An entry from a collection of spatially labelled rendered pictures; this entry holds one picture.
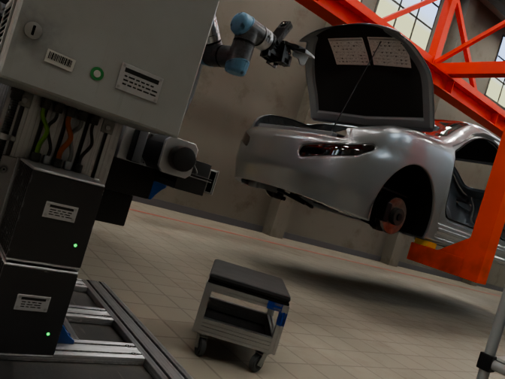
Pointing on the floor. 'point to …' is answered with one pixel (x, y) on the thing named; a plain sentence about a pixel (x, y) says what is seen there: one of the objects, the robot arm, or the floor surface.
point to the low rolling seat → (276, 301)
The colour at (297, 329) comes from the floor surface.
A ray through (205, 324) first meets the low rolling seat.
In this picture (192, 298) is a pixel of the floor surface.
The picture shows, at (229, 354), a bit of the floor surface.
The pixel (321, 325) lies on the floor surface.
